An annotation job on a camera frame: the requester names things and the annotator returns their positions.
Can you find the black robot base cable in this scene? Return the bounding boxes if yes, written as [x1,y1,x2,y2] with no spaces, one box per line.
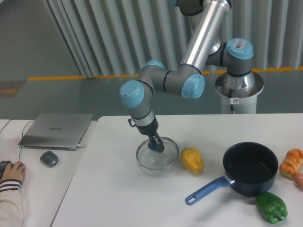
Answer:
[228,88,237,114]

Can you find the white sleeved forearm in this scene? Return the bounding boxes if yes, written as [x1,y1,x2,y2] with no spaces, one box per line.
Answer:
[0,179,24,227]

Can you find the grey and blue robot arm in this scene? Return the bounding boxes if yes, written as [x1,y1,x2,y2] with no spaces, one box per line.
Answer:
[119,0,256,153]

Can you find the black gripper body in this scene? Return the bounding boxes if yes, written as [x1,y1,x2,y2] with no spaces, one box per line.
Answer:
[136,117,159,137]

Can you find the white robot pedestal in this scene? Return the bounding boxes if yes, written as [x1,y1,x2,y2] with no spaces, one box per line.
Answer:
[215,71,264,114]

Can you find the pink sausage toy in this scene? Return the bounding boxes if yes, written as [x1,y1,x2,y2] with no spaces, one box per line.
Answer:
[294,173,303,190]

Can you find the green bell pepper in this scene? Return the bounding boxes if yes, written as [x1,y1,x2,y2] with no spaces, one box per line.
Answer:
[255,192,288,224]

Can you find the black thin cable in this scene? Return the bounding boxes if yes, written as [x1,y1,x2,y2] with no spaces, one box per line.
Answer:
[0,119,36,163]

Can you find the orange bread loaf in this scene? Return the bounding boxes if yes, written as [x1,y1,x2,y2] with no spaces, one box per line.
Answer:
[279,148,303,180]

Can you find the person's hand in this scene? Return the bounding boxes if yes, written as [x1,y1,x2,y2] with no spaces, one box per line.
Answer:
[0,161,26,183]

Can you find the dark blue saucepan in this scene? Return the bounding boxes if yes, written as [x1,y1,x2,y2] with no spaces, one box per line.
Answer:
[185,142,279,206]

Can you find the yellow bell pepper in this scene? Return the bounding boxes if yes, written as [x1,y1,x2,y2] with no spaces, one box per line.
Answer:
[180,147,204,174]

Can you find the glass lid with blue knob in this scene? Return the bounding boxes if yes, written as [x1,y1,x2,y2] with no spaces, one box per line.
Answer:
[136,137,179,176]

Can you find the silver laptop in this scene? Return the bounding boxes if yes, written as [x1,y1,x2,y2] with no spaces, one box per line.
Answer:
[19,113,93,150]

